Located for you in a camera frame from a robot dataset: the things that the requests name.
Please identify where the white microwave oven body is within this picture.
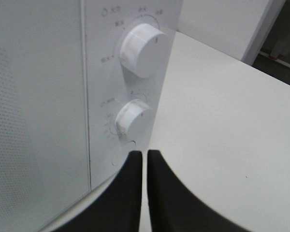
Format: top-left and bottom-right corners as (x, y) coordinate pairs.
(84, 0), (183, 189)

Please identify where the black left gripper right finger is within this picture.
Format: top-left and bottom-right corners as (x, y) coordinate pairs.
(147, 150), (245, 232)

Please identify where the white control knob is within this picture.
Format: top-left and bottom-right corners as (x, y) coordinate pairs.
(115, 99), (154, 139)
(119, 23), (170, 78)

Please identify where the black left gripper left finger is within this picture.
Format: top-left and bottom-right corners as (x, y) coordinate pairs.
(55, 151), (143, 232)

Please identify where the white microwave door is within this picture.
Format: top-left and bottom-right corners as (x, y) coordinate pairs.
(0, 0), (89, 232)

